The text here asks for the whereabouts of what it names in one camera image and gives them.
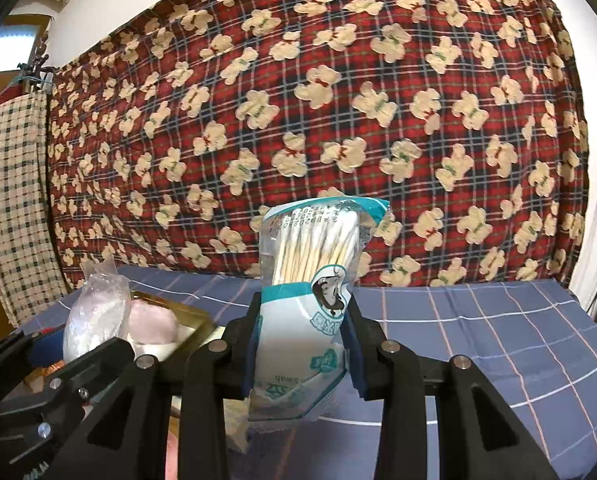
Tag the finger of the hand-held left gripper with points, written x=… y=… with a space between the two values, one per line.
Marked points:
x=48 y=352
x=103 y=360

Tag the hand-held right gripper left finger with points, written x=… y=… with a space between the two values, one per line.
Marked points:
x=253 y=355

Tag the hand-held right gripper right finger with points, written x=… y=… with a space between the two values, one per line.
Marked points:
x=354 y=360

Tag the cotton swab packet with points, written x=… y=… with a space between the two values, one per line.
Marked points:
x=96 y=310

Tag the pink fluffy pad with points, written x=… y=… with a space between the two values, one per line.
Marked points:
x=151 y=322

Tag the gold rectangular tin box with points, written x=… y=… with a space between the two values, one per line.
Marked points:
x=198 y=320

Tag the cotton swab bag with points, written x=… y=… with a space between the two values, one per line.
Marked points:
x=303 y=260

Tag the blue plaid tablecloth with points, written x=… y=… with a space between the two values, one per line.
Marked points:
x=478 y=320

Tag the cream checkered cloth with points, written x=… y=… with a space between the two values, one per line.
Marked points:
x=18 y=210

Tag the red plaid bear-print blanket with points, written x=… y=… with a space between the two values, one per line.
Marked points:
x=328 y=110

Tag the metal clip hanger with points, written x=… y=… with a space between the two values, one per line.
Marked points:
x=36 y=70

